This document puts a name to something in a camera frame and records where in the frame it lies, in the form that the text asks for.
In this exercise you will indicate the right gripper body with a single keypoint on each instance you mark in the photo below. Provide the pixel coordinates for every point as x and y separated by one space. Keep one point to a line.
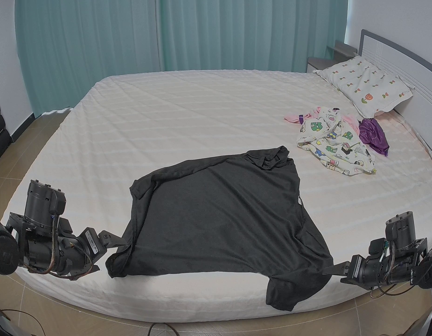
368 271

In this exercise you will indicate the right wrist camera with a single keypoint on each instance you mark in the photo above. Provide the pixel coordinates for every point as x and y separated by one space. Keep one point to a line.
377 247

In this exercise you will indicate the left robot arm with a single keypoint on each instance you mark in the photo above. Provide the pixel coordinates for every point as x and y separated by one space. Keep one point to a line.
41 205

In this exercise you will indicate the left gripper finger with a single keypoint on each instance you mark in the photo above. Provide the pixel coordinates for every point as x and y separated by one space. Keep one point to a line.
109 239

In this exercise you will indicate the blue-green curtain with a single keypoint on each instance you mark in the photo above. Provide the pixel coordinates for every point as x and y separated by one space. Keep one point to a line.
86 40
254 23

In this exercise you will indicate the pink garment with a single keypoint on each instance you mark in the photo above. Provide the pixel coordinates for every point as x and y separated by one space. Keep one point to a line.
293 117

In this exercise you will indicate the purple garment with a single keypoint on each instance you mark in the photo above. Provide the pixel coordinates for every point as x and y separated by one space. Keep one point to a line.
373 135

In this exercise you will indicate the bed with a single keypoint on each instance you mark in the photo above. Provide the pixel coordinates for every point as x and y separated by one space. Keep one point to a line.
202 117

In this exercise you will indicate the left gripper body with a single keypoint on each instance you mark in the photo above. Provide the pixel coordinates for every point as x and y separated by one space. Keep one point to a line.
76 254

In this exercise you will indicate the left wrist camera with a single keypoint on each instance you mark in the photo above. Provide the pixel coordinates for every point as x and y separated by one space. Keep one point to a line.
84 273

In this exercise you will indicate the black T-shirt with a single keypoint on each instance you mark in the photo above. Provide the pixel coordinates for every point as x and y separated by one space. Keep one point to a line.
219 215

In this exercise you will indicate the grey bedside table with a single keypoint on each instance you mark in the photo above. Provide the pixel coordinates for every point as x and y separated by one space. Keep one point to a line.
321 63

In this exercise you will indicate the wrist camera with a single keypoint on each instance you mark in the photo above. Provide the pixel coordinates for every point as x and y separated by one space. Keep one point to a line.
377 247
84 273

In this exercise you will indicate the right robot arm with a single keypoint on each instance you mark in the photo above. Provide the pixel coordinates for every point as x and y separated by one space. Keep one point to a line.
401 233

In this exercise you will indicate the white printed pillow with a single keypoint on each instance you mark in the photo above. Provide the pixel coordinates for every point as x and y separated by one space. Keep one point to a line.
366 82

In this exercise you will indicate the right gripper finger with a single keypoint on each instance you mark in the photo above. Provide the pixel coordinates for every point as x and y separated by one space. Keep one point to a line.
342 271

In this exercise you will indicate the white printed pyjama top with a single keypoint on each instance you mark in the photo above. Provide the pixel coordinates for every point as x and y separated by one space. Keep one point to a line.
342 149

